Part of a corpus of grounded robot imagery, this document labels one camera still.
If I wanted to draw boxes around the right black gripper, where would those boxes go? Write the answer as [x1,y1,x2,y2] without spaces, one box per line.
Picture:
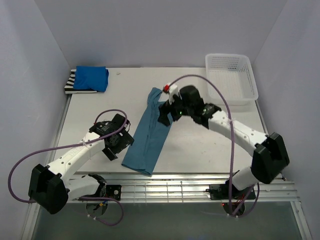
[157,91,193,127]

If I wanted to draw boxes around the light teal tank top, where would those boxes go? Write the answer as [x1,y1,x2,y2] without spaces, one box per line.
[121,87,171,176]

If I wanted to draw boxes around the blue tank top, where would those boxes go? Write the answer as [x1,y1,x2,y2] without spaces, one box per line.
[73,66,109,93]

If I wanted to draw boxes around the black white striped tank top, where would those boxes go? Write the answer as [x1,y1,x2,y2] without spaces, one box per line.
[64,69,97,95]

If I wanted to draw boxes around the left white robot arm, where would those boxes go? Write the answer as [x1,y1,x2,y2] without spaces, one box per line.
[28,113,134,214]

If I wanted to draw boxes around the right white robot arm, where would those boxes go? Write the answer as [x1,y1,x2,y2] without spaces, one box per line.
[158,84,290,199]

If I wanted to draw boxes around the white plastic basket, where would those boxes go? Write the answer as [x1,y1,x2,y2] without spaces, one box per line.
[205,53,259,106]

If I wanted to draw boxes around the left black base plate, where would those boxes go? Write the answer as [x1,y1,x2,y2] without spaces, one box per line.
[82,184,122,201]

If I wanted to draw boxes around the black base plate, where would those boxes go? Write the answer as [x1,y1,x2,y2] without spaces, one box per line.
[205,183,256,200]
[82,184,122,201]

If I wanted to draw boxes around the aluminium frame rails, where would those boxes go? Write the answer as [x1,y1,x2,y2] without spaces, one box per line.
[21,68,313,240]

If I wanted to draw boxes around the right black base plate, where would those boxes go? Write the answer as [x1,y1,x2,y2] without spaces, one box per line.
[205,183,256,200]

